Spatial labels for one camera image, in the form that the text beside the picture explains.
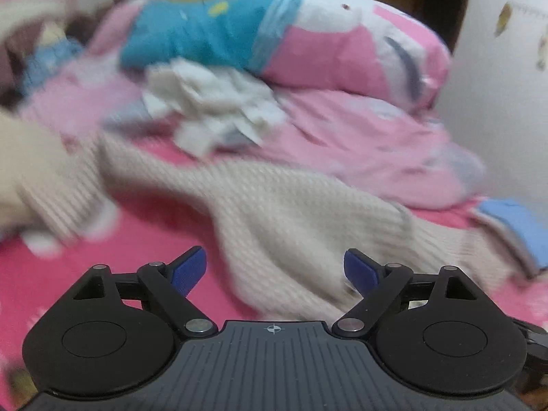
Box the brown plush toy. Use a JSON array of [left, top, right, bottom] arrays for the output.
[[64, 0, 152, 41]]

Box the light blue folded garment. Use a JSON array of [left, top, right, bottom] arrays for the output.
[[477, 199, 548, 268]]

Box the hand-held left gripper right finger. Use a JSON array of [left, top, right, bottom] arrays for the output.
[[332, 248, 477, 339]]

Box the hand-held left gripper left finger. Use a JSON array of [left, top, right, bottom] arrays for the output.
[[73, 246, 219, 338]]

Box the beige white checkered sweater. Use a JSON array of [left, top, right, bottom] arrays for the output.
[[17, 137, 521, 322]]

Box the pink teal printed quilt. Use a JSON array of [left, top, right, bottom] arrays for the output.
[[19, 0, 486, 210]]

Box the white knit sweater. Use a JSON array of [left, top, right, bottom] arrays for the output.
[[143, 58, 287, 157]]

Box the pink floral blanket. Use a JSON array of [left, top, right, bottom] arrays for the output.
[[0, 139, 548, 411]]

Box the light blue printed cloth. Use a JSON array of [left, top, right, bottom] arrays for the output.
[[23, 36, 84, 95]]

